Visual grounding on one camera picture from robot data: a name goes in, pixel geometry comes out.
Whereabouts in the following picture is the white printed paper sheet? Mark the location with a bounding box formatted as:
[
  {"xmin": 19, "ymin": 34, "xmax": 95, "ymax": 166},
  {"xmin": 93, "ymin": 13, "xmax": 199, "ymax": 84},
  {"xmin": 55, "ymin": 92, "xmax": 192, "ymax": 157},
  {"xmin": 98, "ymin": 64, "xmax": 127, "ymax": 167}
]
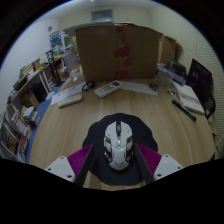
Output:
[{"xmin": 50, "ymin": 81, "xmax": 87, "ymax": 106}]

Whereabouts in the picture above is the wooden side desk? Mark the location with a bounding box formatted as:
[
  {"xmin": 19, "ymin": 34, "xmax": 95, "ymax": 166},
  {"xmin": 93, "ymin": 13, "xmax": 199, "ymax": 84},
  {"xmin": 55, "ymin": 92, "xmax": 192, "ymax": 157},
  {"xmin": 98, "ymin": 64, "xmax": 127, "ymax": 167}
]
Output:
[{"xmin": 6, "ymin": 54, "xmax": 64, "ymax": 108}]

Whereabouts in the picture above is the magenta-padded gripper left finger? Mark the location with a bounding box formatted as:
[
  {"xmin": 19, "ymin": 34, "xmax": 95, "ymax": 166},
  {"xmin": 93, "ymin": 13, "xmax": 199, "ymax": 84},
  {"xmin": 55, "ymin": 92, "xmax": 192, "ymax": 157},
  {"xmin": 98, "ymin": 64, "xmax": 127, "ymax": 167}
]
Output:
[{"xmin": 44, "ymin": 143, "xmax": 96, "ymax": 187}]

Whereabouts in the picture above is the blue claw machine cabinet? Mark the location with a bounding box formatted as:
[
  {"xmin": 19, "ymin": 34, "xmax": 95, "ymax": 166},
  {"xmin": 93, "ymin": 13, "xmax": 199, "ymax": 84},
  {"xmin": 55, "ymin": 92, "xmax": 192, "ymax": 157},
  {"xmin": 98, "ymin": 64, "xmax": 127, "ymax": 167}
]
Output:
[{"xmin": 49, "ymin": 30, "xmax": 75, "ymax": 51}]

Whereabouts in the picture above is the black pen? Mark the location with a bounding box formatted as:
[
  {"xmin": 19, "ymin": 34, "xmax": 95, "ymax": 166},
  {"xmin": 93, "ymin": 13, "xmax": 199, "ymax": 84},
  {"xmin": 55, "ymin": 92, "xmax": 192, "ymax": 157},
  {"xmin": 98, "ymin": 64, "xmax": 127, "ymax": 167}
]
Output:
[{"xmin": 171, "ymin": 99, "xmax": 198, "ymax": 123}]

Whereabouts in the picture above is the black wavy-edged mouse pad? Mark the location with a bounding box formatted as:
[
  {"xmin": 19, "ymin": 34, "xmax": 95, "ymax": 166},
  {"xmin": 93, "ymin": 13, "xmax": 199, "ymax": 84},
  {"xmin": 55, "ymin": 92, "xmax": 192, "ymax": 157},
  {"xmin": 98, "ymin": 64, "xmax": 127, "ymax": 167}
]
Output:
[{"xmin": 82, "ymin": 112, "xmax": 159, "ymax": 187}]

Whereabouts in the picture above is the grey door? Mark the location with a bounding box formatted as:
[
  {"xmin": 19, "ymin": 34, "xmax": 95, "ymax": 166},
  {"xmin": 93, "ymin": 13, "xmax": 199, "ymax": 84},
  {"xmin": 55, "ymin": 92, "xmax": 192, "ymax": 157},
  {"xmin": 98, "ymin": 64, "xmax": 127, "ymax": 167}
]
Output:
[{"xmin": 90, "ymin": 8, "xmax": 115, "ymax": 24}]

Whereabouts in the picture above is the large brown cardboard box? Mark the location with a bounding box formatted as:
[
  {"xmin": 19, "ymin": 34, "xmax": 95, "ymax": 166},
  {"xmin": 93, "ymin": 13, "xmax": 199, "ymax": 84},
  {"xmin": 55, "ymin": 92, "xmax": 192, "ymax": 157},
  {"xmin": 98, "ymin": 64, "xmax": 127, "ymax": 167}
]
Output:
[{"xmin": 73, "ymin": 23, "xmax": 178, "ymax": 84}]

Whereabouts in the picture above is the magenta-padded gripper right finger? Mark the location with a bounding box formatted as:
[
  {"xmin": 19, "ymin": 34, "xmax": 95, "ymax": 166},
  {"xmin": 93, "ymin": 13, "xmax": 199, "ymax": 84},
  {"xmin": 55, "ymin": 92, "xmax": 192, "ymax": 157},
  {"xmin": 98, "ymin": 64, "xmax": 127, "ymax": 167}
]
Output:
[{"xmin": 133, "ymin": 143, "xmax": 184, "ymax": 185}]

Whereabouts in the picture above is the white and grey computer mouse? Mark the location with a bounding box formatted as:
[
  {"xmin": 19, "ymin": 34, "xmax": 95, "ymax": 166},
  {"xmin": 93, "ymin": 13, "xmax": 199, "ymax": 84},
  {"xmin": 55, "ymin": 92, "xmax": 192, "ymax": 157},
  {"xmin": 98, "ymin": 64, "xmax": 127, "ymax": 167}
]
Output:
[{"xmin": 103, "ymin": 120, "xmax": 135, "ymax": 172}]

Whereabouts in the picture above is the plain white paper sheet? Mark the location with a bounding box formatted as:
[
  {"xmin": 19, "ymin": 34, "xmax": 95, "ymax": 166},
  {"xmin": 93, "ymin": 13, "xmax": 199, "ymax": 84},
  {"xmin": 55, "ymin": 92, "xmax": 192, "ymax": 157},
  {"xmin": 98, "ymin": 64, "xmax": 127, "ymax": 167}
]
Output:
[{"xmin": 116, "ymin": 79, "xmax": 159, "ymax": 97}]

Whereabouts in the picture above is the open white notebook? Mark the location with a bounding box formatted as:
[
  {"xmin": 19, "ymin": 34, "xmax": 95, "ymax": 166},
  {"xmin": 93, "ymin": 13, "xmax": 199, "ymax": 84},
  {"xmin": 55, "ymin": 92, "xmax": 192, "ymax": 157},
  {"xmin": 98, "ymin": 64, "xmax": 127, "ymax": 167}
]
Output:
[{"xmin": 173, "ymin": 81, "xmax": 206, "ymax": 115}]

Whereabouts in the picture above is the clear plastic water jug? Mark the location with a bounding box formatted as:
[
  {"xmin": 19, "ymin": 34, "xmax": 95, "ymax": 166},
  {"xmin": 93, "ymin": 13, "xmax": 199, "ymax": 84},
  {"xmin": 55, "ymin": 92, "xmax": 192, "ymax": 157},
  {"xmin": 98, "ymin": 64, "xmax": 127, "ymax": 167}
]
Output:
[{"xmin": 63, "ymin": 47, "xmax": 82, "ymax": 82}]

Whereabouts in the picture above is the black coiled cable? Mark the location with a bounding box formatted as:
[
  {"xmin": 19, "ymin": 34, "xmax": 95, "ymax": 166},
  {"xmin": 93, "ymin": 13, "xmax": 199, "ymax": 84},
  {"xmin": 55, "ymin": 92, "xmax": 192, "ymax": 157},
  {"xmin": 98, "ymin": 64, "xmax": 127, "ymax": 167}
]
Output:
[{"xmin": 81, "ymin": 81, "xmax": 97, "ymax": 93}]

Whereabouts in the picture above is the dark computer monitor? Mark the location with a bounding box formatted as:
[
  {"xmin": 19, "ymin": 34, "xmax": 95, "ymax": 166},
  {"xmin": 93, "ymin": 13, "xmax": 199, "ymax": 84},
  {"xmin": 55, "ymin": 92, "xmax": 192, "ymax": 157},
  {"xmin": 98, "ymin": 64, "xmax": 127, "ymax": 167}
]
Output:
[{"xmin": 185, "ymin": 58, "xmax": 213, "ymax": 98}]

